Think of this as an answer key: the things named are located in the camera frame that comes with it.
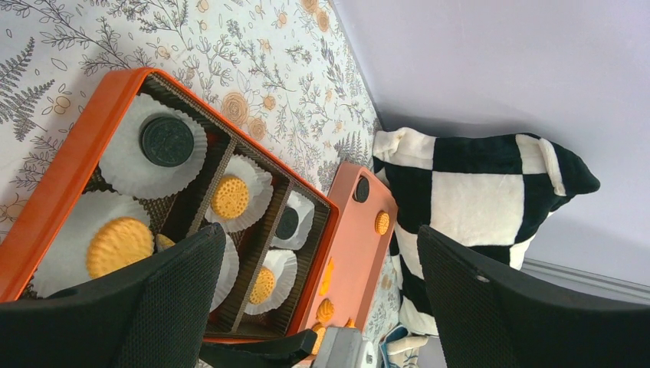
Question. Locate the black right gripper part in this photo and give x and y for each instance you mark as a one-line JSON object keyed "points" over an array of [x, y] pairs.
{"points": [[279, 353]]}

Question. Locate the swirl butter cookie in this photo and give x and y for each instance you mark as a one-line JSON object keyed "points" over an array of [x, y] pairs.
{"points": [[325, 311]]}

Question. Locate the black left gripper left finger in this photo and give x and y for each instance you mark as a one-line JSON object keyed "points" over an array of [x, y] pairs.
{"points": [[152, 313]]}

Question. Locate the orange fish-shaped cookie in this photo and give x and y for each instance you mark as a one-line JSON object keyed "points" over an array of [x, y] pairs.
{"points": [[326, 279]]}

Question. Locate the floral tablecloth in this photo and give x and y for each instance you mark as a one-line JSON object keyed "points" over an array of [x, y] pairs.
{"points": [[292, 70]]}

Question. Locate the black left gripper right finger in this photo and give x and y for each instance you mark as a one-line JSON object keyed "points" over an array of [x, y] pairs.
{"points": [[491, 315]]}

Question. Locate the black sandwich cookie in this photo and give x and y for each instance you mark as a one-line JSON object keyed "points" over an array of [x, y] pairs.
{"points": [[166, 141], [288, 224], [361, 192]]}

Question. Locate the round yellow biscuit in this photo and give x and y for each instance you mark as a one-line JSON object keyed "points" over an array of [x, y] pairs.
{"points": [[231, 197], [263, 287], [382, 222], [320, 330], [117, 244], [162, 242], [350, 323]]}

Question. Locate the black white checkered pillow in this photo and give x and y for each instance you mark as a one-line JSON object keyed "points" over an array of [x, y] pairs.
{"points": [[490, 194]]}

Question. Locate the orange compartment box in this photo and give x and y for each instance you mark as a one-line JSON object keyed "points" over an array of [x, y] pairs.
{"points": [[75, 170]]}

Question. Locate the pink cookie tray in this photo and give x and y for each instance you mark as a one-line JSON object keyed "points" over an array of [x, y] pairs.
{"points": [[357, 250]]}

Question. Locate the cream blue printed cloth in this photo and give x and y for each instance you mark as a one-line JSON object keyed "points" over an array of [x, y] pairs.
{"points": [[400, 348]]}

